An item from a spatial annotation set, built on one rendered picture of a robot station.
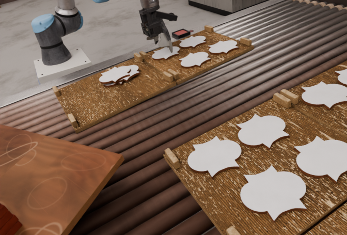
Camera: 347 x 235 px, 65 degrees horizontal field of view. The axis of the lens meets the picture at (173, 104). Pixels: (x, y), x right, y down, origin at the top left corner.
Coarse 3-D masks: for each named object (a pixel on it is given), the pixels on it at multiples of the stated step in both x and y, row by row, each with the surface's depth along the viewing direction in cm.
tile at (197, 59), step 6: (192, 54) 121; (198, 54) 120; (204, 54) 119; (180, 60) 119; (186, 60) 117; (192, 60) 116; (198, 60) 115; (204, 60) 114; (210, 60) 115; (186, 66) 112; (192, 66) 112; (198, 66) 112
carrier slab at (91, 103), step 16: (128, 64) 126; (144, 64) 123; (80, 80) 121; (96, 80) 118; (144, 80) 111; (160, 80) 109; (64, 96) 111; (80, 96) 109; (96, 96) 107; (112, 96) 105; (128, 96) 103; (144, 96) 101; (80, 112) 99; (96, 112) 98; (112, 112) 96; (80, 128) 92
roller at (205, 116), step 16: (336, 48) 109; (304, 64) 103; (320, 64) 105; (272, 80) 98; (288, 80) 99; (240, 96) 94; (256, 96) 95; (208, 112) 89; (224, 112) 90; (176, 128) 85; (192, 128) 86; (144, 144) 82; (160, 144) 83; (128, 160) 80
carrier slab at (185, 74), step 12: (204, 36) 138; (216, 36) 135; (180, 48) 131; (192, 48) 128; (204, 48) 126; (240, 48) 120; (252, 48) 120; (144, 60) 127; (156, 60) 124; (168, 60) 122; (216, 60) 114; (228, 60) 115; (180, 72) 111; (192, 72) 109
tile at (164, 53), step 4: (164, 48) 131; (168, 48) 131; (172, 48) 130; (176, 48) 129; (156, 52) 129; (160, 52) 128; (164, 52) 128; (168, 52) 127; (172, 52) 126; (176, 52) 125; (152, 56) 126; (156, 56) 125; (160, 56) 125; (164, 56) 124; (168, 56) 123; (172, 56) 124
